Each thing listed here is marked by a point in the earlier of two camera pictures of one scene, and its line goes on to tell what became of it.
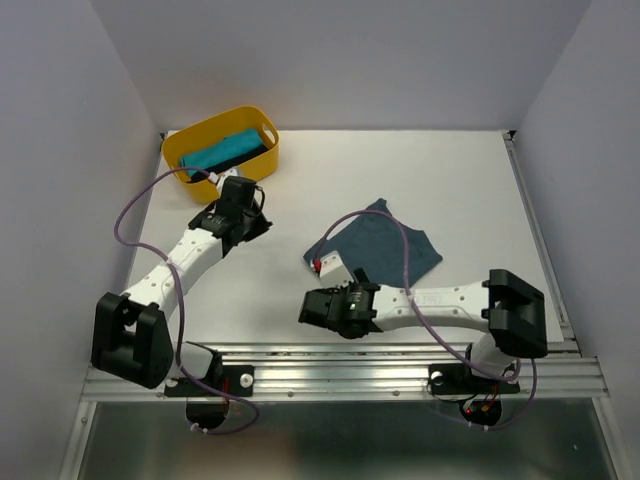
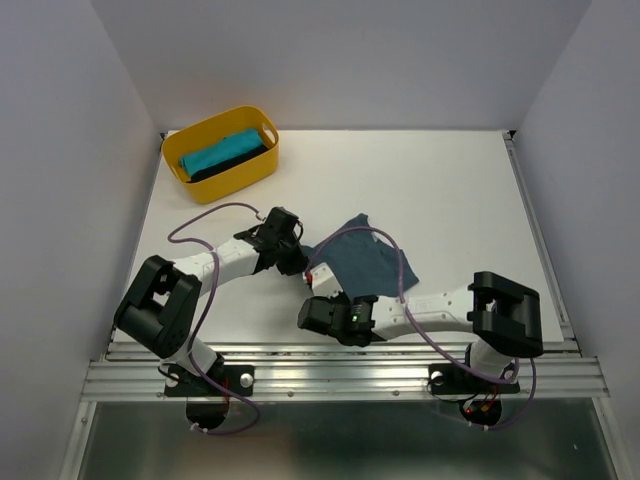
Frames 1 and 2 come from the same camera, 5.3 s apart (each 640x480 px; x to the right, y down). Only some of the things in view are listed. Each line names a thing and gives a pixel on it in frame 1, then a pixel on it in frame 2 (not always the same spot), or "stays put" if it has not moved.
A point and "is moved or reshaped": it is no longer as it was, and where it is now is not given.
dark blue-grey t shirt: [375, 242] is moved or reshaped
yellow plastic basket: [260, 167] stays put
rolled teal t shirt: [222, 150] stays put
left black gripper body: [246, 216] → [290, 256]
